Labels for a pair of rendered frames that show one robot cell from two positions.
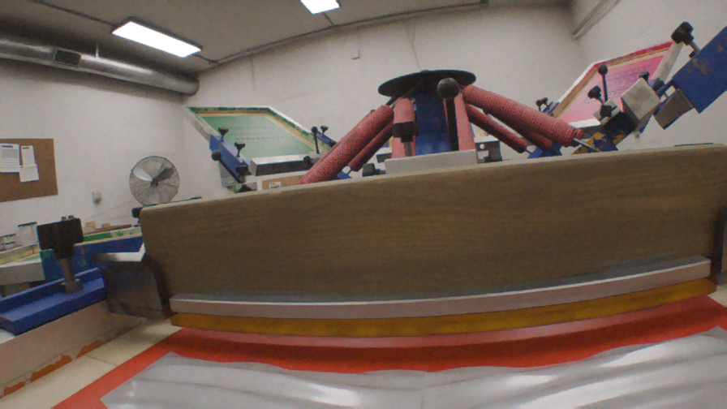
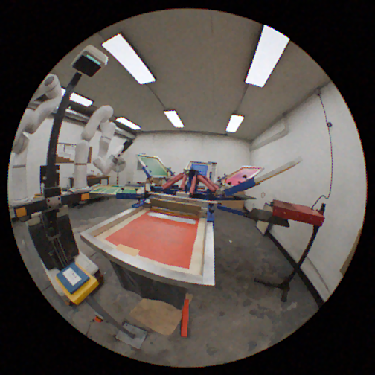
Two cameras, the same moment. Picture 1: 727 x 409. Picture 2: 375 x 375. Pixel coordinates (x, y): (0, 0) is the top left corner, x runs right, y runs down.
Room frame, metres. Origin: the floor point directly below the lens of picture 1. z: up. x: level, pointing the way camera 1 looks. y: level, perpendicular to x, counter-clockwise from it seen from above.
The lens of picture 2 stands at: (-0.66, -0.05, 1.30)
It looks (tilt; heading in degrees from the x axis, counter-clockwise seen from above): 8 degrees down; 355
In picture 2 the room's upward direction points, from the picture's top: 6 degrees clockwise
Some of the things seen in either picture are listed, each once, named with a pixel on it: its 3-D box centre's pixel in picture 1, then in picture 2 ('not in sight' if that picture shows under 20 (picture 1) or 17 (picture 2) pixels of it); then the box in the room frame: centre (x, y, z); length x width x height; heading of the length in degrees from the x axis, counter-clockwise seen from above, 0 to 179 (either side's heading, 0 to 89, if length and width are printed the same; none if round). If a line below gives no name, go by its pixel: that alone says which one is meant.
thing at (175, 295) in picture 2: not in sight; (144, 283); (-0.29, 0.09, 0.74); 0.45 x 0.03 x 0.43; 76
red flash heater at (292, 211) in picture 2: not in sight; (297, 211); (0.04, -1.26, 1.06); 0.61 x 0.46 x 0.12; 46
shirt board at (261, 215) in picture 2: not in sight; (233, 210); (0.56, -0.72, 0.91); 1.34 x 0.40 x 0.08; 46
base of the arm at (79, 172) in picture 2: not in sight; (79, 176); (-0.07, 0.61, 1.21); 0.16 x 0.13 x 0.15; 73
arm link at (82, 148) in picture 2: not in sight; (81, 152); (-0.07, 0.61, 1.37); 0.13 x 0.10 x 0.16; 54
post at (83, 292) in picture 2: not in sight; (114, 323); (-0.53, 0.27, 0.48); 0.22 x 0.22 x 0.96; 76
